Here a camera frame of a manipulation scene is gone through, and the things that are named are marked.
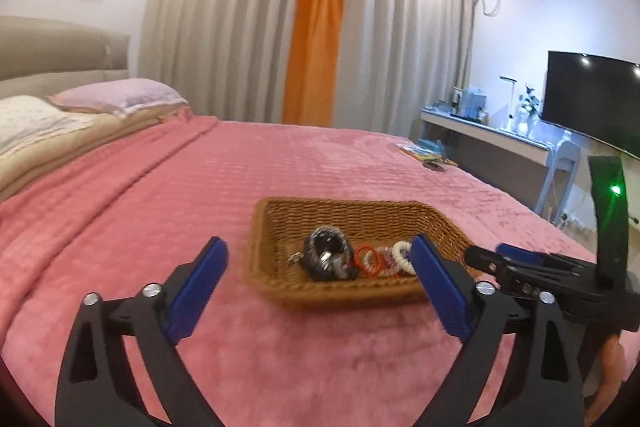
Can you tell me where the orange curtain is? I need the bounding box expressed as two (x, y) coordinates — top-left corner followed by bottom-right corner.
(282, 0), (357, 126)

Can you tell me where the pink spiral hair tie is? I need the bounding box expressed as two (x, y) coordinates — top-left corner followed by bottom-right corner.
(378, 247), (398, 278)

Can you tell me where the grey curtain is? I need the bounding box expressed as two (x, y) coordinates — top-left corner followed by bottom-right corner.
(141, 0), (311, 126)
(330, 0), (476, 140)

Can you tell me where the beige duvet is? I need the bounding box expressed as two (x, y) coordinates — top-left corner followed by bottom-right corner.
(0, 104), (193, 202)

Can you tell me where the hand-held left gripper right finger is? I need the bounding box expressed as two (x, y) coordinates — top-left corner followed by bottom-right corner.
(409, 234), (586, 427)

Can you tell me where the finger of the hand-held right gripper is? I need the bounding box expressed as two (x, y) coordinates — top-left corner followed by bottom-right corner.
(495, 243), (566, 269)
(465, 246), (551, 300)

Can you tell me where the lavender pillow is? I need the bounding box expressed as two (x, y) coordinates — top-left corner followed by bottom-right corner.
(47, 78), (190, 122)

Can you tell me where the black bracelet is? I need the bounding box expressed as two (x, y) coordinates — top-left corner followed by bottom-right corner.
(302, 227), (359, 282)

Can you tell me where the white flower vase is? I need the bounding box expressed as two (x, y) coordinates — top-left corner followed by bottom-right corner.
(515, 82), (544, 138)

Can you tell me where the beige padded headboard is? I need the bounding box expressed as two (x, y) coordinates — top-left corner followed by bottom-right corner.
(0, 17), (132, 100)

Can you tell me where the white desk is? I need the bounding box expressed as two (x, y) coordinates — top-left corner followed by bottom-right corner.
(419, 106), (557, 208)

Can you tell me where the red cord bracelet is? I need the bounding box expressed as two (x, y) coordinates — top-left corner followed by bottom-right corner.
(356, 246), (389, 279)

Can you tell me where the white patterned pillow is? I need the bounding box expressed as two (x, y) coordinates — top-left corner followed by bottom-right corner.
(0, 96), (96, 158)

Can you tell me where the pale plastic chair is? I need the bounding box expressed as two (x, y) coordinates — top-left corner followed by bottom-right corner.
(532, 132), (584, 226)

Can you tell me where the cream spiral hair tie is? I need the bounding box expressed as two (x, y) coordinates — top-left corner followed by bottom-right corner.
(391, 241), (419, 277)

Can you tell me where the white desk lamp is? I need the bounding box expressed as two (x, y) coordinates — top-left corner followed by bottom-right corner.
(499, 74), (522, 130)

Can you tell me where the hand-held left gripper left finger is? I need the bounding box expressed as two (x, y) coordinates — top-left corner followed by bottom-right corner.
(54, 236), (229, 427)

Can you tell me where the brown wicker basket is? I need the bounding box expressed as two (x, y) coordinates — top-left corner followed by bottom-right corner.
(243, 197), (483, 312)

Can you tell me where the pale desk box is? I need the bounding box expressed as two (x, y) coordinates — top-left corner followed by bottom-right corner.
(462, 91), (489, 122)

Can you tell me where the black television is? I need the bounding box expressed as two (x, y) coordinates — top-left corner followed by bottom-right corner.
(541, 50), (640, 156)

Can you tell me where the colourful book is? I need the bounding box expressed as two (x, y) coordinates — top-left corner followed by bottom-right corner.
(396, 142), (459, 168)

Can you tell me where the person's right hand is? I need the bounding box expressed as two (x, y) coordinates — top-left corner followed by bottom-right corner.
(585, 335), (627, 423)

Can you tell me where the pink blanket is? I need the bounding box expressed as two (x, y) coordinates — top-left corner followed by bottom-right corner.
(0, 114), (608, 427)

